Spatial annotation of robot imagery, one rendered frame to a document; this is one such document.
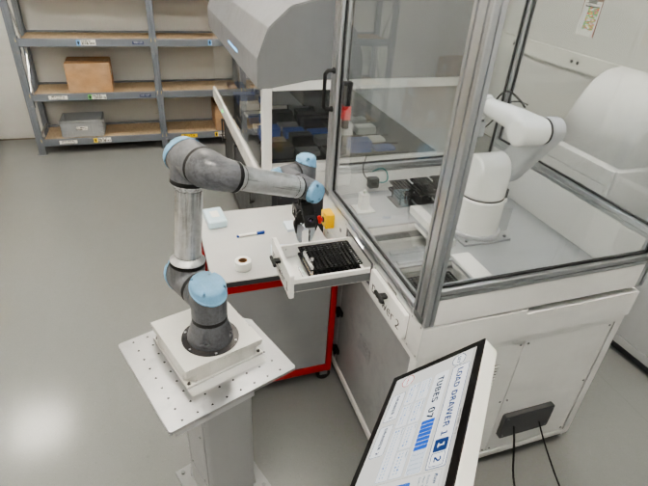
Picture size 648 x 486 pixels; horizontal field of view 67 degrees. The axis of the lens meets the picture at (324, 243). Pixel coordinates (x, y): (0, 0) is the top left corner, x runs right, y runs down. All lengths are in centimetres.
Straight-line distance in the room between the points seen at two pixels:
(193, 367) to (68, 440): 114
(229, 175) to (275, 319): 104
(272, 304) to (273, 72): 110
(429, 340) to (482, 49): 92
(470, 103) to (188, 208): 86
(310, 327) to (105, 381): 112
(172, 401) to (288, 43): 166
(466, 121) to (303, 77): 136
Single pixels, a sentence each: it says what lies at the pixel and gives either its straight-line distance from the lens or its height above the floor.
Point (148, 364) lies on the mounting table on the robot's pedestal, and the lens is 178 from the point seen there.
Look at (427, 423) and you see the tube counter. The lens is 116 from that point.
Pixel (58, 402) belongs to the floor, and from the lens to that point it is 283.
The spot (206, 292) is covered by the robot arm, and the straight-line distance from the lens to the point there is 155.
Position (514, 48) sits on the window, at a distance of 134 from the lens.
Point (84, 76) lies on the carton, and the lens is 548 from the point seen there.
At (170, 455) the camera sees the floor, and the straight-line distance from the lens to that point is 248.
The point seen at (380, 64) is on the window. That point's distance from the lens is 180.
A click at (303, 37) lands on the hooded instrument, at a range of 249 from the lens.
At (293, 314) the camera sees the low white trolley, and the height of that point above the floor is 51.
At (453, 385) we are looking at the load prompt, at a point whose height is 115.
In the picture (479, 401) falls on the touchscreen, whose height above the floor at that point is 119.
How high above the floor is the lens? 200
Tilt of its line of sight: 32 degrees down
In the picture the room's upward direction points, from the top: 4 degrees clockwise
